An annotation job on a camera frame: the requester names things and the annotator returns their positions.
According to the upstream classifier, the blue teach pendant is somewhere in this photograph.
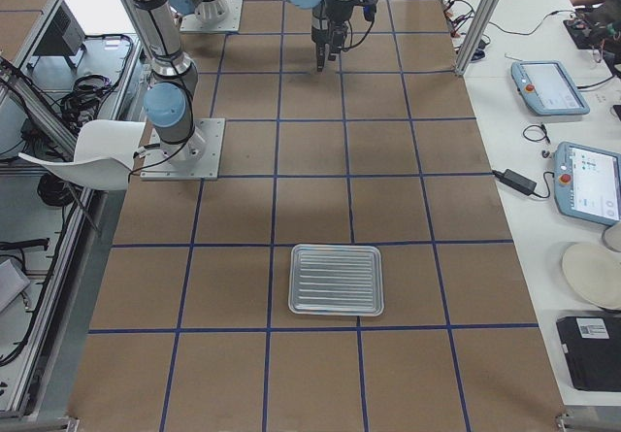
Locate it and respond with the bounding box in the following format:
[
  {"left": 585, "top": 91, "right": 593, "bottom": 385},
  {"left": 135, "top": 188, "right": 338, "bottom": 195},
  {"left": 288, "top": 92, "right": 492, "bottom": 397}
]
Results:
[
  {"left": 553, "top": 142, "right": 620, "bottom": 226},
  {"left": 510, "top": 60, "right": 590, "bottom": 116}
]

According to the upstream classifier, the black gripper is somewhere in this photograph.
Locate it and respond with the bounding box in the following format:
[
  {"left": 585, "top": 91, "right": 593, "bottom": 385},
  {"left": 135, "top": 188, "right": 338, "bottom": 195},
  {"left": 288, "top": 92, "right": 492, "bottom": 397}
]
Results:
[{"left": 311, "top": 12, "right": 348, "bottom": 71}]

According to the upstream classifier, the black laptop with label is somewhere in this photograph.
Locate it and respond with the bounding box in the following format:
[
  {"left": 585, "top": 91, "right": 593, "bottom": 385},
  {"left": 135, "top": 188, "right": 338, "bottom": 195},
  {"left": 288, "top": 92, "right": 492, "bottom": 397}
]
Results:
[{"left": 556, "top": 316, "right": 620, "bottom": 392}]

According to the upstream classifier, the white round plate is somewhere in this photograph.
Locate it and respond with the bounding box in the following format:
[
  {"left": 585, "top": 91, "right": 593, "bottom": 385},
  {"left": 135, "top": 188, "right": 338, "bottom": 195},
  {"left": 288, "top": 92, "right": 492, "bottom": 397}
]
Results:
[{"left": 562, "top": 243, "right": 620, "bottom": 311}]

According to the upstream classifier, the black power adapter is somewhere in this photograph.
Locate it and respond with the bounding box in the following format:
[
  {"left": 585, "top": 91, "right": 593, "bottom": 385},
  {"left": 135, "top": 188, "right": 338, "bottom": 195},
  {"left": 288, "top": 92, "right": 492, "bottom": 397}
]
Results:
[{"left": 492, "top": 169, "right": 537, "bottom": 196}]

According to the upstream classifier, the far blue teach pendant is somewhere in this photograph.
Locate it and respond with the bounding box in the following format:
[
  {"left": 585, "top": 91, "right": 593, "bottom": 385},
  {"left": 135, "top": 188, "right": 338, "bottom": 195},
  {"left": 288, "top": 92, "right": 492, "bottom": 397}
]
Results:
[{"left": 510, "top": 60, "right": 590, "bottom": 116}]

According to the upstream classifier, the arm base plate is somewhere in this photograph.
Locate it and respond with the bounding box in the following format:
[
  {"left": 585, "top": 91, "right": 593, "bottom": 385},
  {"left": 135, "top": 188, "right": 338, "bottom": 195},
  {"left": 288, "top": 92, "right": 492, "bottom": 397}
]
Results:
[
  {"left": 180, "top": 0, "right": 244, "bottom": 34},
  {"left": 139, "top": 118, "right": 225, "bottom": 181}
]

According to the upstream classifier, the aluminium frame post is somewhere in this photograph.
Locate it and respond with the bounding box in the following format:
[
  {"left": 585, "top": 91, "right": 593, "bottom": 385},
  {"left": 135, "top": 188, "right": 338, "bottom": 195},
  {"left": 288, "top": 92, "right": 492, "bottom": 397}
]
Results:
[{"left": 454, "top": 0, "right": 500, "bottom": 76}]

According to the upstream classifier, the white plastic chair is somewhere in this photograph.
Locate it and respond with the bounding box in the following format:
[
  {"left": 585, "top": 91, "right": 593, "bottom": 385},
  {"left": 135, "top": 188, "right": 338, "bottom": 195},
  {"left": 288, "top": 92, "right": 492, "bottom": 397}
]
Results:
[{"left": 18, "top": 119, "right": 146, "bottom": 191}]

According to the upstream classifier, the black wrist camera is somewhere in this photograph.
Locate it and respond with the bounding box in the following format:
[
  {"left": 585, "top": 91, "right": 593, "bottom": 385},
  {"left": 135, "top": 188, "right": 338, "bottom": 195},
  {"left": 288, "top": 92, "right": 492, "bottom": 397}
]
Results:
[{"left": 356, "top": 0, "right": 377, "bottom": 22}]

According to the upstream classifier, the silver ribbed metal tray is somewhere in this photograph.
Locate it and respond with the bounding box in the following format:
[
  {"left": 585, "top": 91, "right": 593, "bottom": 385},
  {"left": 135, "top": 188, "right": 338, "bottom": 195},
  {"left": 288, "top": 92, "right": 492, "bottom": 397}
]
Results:
[{"left": 288, "top": 244, "right": 384, "bottom": 317}]

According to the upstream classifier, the near blue teach pendant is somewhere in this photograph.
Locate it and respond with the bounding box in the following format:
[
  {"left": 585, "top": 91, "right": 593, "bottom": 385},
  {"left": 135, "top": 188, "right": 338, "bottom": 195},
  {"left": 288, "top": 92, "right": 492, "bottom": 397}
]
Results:
[{"left": 553, "top": 142, "right": 620, "bottom": 226}]

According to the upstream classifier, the black electronics board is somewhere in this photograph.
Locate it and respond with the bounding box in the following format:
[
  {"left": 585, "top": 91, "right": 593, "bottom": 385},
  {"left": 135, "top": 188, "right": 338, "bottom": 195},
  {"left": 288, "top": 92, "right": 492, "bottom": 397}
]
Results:
[{"left": 563, "top": 18, "right": 609, "bottom": 50}]

